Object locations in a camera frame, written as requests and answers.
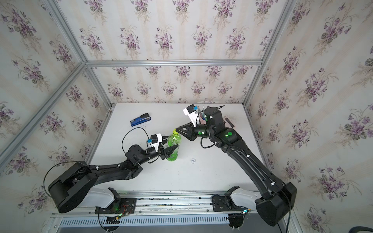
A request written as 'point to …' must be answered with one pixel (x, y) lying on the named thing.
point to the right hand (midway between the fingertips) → (181, 130)
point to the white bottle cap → (193, 160)
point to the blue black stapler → (142, 119)
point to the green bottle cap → (175, 133)
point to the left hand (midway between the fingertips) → (177, 143)
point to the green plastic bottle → (173, 140)
